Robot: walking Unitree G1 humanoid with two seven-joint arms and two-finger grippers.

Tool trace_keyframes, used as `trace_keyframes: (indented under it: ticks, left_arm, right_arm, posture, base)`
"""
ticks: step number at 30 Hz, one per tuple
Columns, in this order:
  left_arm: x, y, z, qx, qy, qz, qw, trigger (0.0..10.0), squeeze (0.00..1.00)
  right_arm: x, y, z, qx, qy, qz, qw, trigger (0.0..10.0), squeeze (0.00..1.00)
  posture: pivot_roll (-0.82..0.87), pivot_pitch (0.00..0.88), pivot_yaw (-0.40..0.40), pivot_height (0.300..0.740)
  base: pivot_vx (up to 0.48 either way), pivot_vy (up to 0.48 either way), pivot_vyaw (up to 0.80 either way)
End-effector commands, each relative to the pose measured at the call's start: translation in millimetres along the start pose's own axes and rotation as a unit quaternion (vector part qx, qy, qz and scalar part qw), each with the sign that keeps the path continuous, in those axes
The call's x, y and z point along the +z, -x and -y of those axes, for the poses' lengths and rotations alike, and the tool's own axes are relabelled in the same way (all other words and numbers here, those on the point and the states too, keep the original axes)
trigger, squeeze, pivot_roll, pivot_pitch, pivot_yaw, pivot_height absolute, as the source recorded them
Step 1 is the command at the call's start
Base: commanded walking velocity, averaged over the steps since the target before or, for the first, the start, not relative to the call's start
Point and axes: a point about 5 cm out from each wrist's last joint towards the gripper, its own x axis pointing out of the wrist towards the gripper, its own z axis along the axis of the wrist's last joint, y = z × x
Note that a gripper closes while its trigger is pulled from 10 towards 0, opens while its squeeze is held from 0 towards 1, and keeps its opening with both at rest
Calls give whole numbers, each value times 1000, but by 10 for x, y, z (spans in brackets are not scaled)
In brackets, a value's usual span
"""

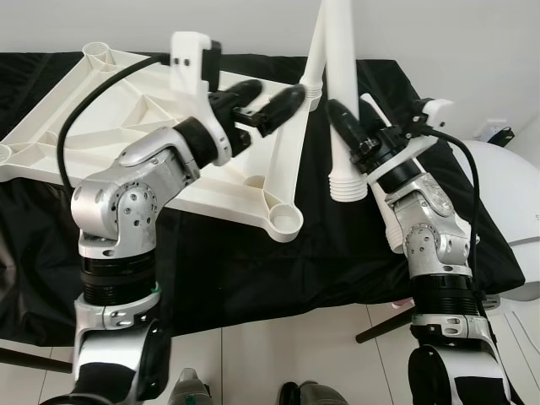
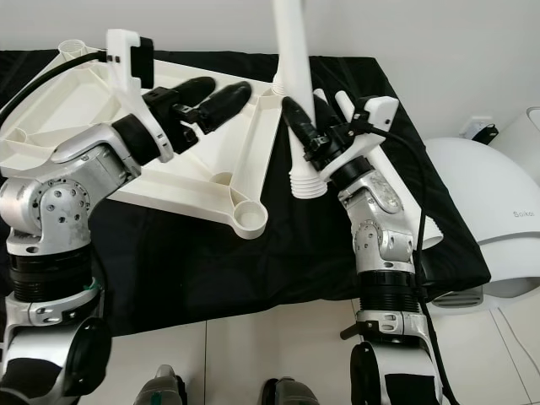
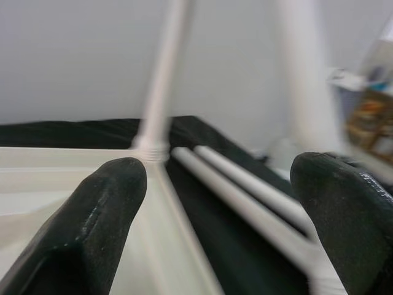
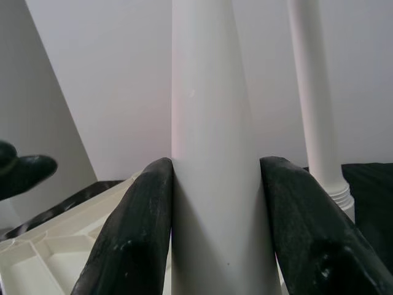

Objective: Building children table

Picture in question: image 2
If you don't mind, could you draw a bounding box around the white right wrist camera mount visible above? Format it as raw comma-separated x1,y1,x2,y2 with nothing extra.
319,95,399,182

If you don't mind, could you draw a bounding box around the wall socket with black plug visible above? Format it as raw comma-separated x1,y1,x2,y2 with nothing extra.
468,118,500,143

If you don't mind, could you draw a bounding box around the silver robot left leg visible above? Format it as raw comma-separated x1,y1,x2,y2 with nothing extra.
148,364,186,405

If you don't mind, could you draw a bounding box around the white ribbed plastic table top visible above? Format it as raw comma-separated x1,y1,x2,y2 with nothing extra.
0,38,292,237

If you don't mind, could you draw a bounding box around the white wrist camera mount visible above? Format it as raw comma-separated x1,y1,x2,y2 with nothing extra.
105,28,178,157
319,95,399,182

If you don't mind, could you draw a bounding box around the black quilted bench cover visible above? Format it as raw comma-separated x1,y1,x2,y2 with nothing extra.
0,51,492,338

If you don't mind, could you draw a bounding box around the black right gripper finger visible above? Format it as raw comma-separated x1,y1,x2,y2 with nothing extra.
281,95,320,157
312,94,345,140

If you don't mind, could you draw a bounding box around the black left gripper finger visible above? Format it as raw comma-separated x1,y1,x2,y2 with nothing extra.
165,76,218,106
194,81,254,134

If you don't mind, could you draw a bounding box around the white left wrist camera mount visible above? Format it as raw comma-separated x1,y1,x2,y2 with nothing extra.
105,28,178,157

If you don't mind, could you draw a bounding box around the white boxy appliance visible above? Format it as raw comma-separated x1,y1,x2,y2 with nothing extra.
502,110,540,157

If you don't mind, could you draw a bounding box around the silver robot right leg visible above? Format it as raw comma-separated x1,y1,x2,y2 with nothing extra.
257,377,321,405

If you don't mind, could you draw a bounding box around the silver robot leg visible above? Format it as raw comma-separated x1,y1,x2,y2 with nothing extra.
148,364,186,405
257,377,321,405

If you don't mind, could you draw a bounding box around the black metal bench leg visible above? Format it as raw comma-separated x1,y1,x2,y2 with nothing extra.
339,321,368,341

